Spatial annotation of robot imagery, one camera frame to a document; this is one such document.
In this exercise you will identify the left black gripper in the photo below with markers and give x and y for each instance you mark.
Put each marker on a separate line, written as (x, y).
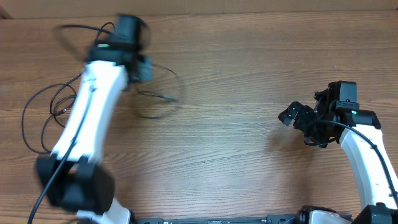
(142, 69)

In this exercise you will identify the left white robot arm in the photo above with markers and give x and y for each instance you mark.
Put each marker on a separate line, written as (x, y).
(71, 175)

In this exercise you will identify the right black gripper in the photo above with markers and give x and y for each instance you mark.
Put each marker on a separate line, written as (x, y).
(302, 116)

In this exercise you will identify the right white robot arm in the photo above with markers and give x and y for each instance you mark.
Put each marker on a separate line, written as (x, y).
(337, 117)

